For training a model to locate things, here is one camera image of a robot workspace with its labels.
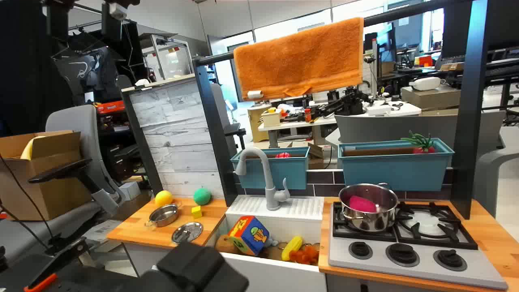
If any orange terry towel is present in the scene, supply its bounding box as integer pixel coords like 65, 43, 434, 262
233, 15, 366, 101

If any white toy sink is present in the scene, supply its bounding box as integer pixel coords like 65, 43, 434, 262
208, 192, 328, 292

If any grey toy faucet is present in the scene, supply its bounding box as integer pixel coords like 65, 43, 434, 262
233, 147, 294, 212

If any small teal planter box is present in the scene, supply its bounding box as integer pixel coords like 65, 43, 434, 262
231, 145, 312, 191

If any white cluttered desk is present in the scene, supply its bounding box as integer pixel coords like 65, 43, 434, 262
258, 98, 424, 148

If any green ball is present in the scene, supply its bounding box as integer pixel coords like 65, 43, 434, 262
192, 186, 215, 207

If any grey wood-pattern back panel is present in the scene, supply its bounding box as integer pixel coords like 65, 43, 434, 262
122, 74, 226, 200

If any colourful soft cube toy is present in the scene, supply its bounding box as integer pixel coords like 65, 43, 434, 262
226, 213, 273, 256

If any brown toy food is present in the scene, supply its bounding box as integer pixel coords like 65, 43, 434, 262
215, 233, 242, 256

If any yellow toy corn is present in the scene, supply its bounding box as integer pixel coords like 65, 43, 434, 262
281, 233, 305, 262

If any yellow ball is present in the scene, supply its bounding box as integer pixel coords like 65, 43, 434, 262
155, 187, 176, 207

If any steel pot lid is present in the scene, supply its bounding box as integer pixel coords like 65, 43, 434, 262
171, 220, 205, 246

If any light wood shelf board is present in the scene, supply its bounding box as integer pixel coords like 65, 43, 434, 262
121, 72, 198, 93

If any steel toy bowl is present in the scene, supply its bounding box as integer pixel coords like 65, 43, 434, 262
148, 202, 182, 228

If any orange toy food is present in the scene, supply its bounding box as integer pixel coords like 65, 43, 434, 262
291, 243, 322, 265

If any clear plastic storage bin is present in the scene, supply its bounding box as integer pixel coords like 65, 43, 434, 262
138, 32, 195, 82

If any grey partition panel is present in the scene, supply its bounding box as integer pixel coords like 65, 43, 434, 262
335, 110, 508, 150

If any steel toy pot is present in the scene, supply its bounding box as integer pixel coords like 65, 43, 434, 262
338, 181, 403, 233

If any black stove knob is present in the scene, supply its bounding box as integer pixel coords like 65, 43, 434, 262
387, 241, 421, 267
434, 247, 469, 272
348, 239, 375, 260

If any red and green toy plant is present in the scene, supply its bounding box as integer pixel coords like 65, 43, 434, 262
403, 129, 438, 155

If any black stove grate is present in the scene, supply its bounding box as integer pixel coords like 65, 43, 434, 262
331, 199, 481, 251

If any flat cardboard box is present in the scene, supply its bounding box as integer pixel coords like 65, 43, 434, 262
401, 84, 463, 111

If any grey office chair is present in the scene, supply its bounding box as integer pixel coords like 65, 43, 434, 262
28, 103, 143, 256

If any grey toy stove top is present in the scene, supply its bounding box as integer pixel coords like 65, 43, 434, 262
328, 199, 510, 290

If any open cardboard box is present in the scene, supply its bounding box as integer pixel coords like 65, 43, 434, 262
0, 127, 95, 221

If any toy kitchen counter unit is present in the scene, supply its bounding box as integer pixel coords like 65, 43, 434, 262
106, 192, 519, 292

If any black toy kitchen frame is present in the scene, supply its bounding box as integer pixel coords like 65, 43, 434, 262
121, 0, 494, 220

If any thin black cable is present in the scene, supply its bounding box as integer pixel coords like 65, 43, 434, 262
0, 153, 59, 256

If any black clamp with orange handle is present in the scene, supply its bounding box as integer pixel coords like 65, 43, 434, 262
23, 239, 91, 292

